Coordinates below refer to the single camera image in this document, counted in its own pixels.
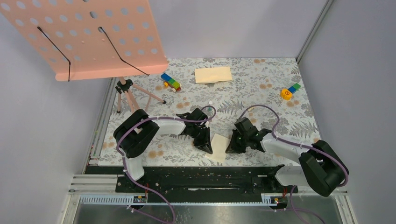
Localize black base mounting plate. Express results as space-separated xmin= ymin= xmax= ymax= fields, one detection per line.
xmin=85 ymin=165 xmax=311 ymax=205

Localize multicolour toy block car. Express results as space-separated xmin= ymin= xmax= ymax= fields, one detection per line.
xmin=161 ymin=73 xmax=181 ymax=92

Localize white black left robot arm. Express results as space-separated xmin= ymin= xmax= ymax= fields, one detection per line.
xmin=113 ymin=108 xmax=213 ymax=192

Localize aluminium frame rail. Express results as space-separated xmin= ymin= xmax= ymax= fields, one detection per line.
xmin=62 ymin=173 xmax=356 ymax=224

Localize white green glue stick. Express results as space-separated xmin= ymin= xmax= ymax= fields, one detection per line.
xmin=208 ymin=101 xmax=213 ymax=112

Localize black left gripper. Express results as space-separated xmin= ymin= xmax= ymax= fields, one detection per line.
xmin=190 ymin=125 xmax=212 ymax=154

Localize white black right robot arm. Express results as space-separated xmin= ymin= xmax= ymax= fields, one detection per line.
xmin=226 ymin=117 xmax=348 ymax=196

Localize cream envelope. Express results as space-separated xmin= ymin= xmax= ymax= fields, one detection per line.
xmin=194 ymin=67 xmax=233 ymax=84

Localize pink tripod music stand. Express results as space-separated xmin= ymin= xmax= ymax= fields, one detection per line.
xmin=0 ymin=0 xmax=169 ymax=112

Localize yellow blue green toy blocks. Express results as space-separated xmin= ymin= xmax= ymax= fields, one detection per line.
xmin=280 ymin=83 xmax=301 ymax=100

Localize floral patterned table mat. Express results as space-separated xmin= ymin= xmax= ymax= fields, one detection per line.
xmin=99 ymin=58 xmax=321 ymax=167

